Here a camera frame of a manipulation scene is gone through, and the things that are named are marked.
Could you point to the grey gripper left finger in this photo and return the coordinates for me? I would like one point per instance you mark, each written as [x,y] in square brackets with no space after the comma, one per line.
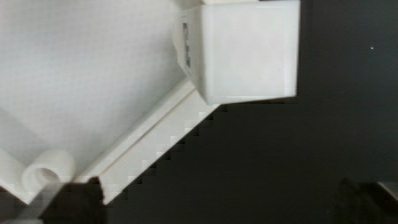
[68,204]

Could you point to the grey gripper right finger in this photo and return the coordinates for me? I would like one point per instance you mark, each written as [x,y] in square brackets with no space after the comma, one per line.
[367,203]

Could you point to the white desk tabletop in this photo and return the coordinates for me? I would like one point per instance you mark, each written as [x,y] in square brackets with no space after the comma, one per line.
[98,104]

